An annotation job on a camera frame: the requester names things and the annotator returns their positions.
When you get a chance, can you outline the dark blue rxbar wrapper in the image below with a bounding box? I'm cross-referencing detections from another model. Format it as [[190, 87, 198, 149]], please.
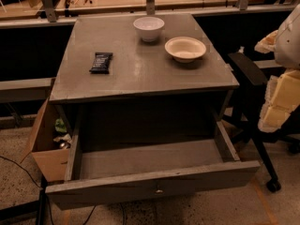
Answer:
[[90, 52, 113, 74]]

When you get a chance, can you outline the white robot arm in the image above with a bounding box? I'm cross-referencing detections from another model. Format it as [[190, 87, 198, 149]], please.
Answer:
[[274, 5, 300, 69]]

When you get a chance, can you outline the open grey top drawer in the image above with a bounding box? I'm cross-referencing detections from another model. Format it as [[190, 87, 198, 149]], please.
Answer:
[[46, 123, 260, 210]]

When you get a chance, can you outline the grey wooden cabinet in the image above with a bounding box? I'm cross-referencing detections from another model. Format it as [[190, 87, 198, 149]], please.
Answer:
[[49, 14, 239, 143]]

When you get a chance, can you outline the cream shallow bowl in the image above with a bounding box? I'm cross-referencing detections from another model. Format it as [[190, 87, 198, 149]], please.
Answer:
[[165, 37, 206, 63]]

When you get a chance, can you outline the white deep ceramic bowl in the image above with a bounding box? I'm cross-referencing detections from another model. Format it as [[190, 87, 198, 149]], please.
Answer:
[[133, 16, 165, 42]]

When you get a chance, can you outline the green crumpled trash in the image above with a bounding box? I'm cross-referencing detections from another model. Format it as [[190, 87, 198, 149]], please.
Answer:
[[54, 118, 67, 133]]

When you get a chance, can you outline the brown cardboard box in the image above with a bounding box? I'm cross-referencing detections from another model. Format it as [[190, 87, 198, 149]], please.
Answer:
[[21, 100, 69, 182]]

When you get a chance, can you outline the wooden background workbench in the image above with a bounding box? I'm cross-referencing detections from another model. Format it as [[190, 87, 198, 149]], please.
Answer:
[[0, 0, 300, 22]]

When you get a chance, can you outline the black floor cable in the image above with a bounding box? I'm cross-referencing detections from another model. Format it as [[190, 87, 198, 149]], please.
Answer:
[[0, 155, 43, 190]]

